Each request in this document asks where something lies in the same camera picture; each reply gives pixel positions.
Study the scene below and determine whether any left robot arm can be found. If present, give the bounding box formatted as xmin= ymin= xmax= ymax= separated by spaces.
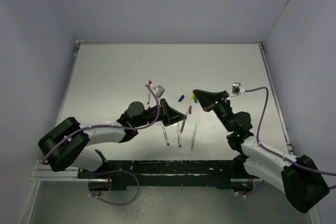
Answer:
xmin=38 ymin=99 xmax=187 ymax=178

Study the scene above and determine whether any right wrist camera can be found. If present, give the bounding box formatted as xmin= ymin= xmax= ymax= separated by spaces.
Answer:
xmin=227 ymin=82 xmax=246 ymax=100

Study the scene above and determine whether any purple-ended white marker pen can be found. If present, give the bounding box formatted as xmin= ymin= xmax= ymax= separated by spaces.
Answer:
xmin=176 ymin=122 xmax=182 ymax=147

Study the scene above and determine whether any yellow-ended white marker pen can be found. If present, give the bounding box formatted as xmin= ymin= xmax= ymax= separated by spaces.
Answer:
xmin=180 ymin=104 xmax=191 ymax=134

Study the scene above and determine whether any green-ended white marker pen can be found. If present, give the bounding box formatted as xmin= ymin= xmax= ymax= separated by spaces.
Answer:
xmin=191 ymin=123 xmax=197 ymax=151

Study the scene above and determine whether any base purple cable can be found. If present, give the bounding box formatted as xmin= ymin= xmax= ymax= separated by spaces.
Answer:
xmin=88 ymin=169 xmax=140 ymax=205

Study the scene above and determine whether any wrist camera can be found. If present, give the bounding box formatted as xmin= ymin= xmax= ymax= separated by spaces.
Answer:
xmin=227 ymin=82 xmax=246 ymax=100
xmin=153 ymin=86 xmax=165 ymax=99

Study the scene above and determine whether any blue-ended white marker pen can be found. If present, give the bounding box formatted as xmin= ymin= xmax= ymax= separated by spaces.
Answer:
xmin=161 ymin=124 xmax=170 ymax=146

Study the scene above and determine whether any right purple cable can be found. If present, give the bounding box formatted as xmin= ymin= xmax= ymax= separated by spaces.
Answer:
xmin=243 ymin=87 xmax=336 ymax=191

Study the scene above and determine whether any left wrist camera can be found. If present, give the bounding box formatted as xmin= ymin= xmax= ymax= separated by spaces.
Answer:
xmin=153 ymin=86 xmax=165 ymax=99

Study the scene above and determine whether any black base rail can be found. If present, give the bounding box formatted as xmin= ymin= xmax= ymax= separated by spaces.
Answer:
xmin=78 ymin=154 xmax=253 ymax=191

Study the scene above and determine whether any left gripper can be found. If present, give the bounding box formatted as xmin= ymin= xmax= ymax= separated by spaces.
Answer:
xmin=134 ymin=99 xmax=186 ymax=127

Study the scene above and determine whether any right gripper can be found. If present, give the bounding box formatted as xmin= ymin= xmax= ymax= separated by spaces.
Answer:
xmin=193 ymin=89 xmax=234 ymax=132

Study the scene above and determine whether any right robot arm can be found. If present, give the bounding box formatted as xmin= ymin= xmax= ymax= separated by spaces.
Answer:
xmin=193 ymin=85 xmax=330 ymax=213

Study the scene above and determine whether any aluminium rail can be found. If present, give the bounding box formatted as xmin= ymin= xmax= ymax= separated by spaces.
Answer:
xmin=31 ymin=161 xmax=78 ymax=182

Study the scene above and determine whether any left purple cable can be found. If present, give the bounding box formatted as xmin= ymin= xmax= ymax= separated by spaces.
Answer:
xmin=41 ymin=83 xmax=161 ymax=166

